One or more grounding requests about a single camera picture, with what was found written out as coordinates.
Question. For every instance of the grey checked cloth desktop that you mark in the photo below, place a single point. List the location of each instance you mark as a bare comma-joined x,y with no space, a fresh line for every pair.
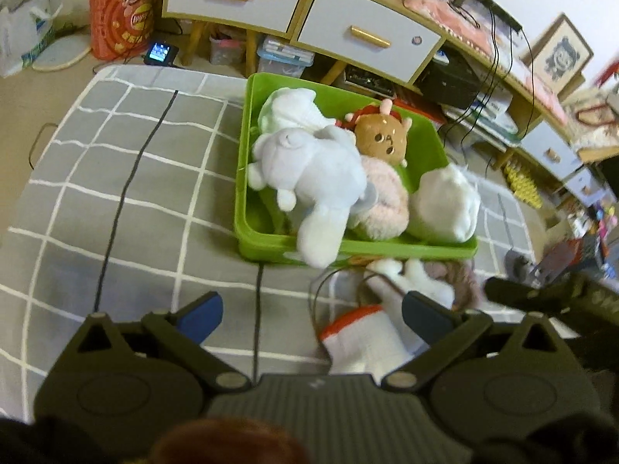
145,203

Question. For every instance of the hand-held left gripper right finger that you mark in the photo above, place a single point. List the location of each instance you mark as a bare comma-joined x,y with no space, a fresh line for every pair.
425,316

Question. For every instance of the white plastic bag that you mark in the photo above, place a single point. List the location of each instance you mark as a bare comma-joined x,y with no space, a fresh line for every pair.
24,19

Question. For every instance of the pink fluffy cloth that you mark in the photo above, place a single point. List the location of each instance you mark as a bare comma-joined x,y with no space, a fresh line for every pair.
387,188

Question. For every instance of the red snack bucket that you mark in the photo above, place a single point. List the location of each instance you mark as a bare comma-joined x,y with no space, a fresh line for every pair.
121,9

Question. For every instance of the white plush with orange collar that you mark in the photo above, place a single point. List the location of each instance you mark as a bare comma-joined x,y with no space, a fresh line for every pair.
367,343

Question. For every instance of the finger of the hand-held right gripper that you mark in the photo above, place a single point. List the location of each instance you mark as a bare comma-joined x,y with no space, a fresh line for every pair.
517,292

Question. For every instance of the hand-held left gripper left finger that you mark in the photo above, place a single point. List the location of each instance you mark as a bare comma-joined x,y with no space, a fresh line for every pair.
200,316

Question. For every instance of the pale purple plush toy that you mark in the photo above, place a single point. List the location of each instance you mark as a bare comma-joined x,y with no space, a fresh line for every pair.
460,278

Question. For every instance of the brown face plush doll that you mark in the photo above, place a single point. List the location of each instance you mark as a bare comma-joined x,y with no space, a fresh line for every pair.
382,138

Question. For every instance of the black box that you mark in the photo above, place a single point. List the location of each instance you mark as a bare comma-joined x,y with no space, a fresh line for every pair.
449,80

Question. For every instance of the round white tan-rimmed board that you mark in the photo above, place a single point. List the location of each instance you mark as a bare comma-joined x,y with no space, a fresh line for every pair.
60,58

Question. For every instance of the pink lid storage box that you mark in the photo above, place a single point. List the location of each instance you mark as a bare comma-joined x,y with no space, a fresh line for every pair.
227,51

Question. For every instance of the white plush animal toy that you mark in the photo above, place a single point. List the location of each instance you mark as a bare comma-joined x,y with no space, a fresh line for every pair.
314,169

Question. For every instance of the yellow egg tray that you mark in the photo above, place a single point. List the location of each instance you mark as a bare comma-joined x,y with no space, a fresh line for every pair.
524,183

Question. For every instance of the stack of white papers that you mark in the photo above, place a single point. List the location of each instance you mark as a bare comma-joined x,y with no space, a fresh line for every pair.
488,111

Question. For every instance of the dark patterned storage box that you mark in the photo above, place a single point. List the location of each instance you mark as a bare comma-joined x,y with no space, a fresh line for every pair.
367,82

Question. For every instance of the green plastic bin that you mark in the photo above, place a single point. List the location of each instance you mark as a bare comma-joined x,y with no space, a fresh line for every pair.
423,142

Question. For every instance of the small screen device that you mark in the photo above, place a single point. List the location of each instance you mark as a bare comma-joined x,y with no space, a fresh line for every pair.
159,53

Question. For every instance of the clear storage box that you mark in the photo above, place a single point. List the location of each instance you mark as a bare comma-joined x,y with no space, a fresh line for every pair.
285,55

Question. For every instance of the framed picture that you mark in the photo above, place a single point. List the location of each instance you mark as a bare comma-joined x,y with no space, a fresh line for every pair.
563,53

